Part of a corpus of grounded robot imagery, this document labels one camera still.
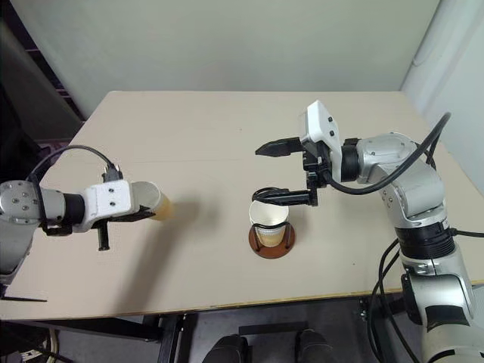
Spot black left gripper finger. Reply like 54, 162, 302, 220
113, 205, 157, 225

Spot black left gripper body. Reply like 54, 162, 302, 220
95, 216, 116, 253

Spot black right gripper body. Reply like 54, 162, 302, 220
300, 137, 333, 208

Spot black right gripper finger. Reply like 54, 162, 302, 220
254, 137, 304, 158
253, 188, 310, 207

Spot tan paper cup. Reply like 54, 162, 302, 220
132, 181, 175, 222
248, 200, 290, 249

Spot black cross bar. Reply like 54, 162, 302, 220
237, 321, 310, 338

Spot dark rounded shape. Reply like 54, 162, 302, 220
296, 328, 333, 363
210, 334, 251, 363

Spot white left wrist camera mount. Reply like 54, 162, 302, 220
73, 180, 134, 234

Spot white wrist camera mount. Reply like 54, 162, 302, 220
73, 180, 134, 234
299, 100, 343, 179

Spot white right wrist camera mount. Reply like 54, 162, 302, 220
299, 100, 343, 179

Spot wire cup holder wooden base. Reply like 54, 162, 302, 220
247, 186, 297, 259

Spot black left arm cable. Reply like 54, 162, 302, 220
25, 144, 124, 238

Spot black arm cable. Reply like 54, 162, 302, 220
25, 144, 124, 238
326, 111, 453, 196

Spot black table frame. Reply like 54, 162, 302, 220
0, 294, 200, 363

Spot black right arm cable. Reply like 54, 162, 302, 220
326, 111, 453, 196

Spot white cable on floor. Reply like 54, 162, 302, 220
18, 327, 62, 363

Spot black robot body cables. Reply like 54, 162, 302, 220
368, 228, 484, 363

